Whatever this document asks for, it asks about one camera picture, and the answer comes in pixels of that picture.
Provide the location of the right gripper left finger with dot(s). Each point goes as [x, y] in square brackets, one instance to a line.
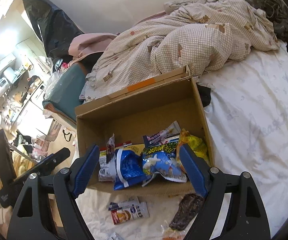
[32, 217]

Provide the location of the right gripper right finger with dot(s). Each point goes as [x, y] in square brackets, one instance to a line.
[246, 217]

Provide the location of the yellow triangular snack bag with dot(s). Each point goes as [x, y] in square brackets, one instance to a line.
[197, 145]

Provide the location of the white red food packet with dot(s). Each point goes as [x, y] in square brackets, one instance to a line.
[128, 210]

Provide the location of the blue Lonely God snack bag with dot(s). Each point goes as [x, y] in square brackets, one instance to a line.
[162, 160]

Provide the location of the white and red snack bag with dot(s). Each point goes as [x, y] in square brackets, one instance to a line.
[107, 170]

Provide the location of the dark blue snack bag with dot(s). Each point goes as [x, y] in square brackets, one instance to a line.
[129, 171]

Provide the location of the tan yellow snack packet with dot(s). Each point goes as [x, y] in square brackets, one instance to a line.
[171, 130]

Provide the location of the dark brown snack packet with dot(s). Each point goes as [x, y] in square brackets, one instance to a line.
[189, 207]

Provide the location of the white floral bed sheet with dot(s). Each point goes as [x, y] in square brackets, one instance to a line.
[248, 123]

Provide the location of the black cloth under duvet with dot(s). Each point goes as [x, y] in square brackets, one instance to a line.
[205, 95]

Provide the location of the brown cardboard box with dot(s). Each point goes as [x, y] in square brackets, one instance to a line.
[142, 112]

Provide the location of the pink blanket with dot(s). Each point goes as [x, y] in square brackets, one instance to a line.
[87, 44]

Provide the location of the black plastic bag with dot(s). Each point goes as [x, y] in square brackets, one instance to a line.
[52, 26]

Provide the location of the checkered beige duvet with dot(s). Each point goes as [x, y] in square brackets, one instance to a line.
[201, 36]

